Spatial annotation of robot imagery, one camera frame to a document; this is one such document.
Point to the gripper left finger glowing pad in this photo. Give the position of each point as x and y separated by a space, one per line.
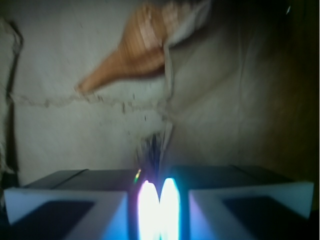
81 205

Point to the orange conch shell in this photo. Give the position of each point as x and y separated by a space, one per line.
148 33

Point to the brown paper bag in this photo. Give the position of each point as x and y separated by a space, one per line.
244 89

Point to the dark wood chip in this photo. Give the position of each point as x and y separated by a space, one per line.
148 156

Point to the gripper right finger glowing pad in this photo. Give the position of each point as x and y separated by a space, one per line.
241 202

